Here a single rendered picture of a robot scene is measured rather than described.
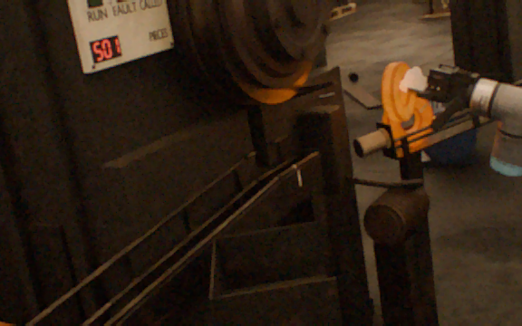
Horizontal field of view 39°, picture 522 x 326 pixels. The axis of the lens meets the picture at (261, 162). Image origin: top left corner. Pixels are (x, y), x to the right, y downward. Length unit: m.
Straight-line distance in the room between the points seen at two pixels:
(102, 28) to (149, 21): 0.14
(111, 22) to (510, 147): 0.98
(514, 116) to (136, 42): 0.89
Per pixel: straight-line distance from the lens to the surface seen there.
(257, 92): 1.69
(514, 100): 1.84
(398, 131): 2.12
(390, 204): 2.03
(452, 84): 1.90
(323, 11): 1.80
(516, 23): 4.43
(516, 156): 1.89
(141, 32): 1.60
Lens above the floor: 1.23
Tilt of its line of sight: 16 degrees down
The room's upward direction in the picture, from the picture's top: 9 degrees counter-clockwise
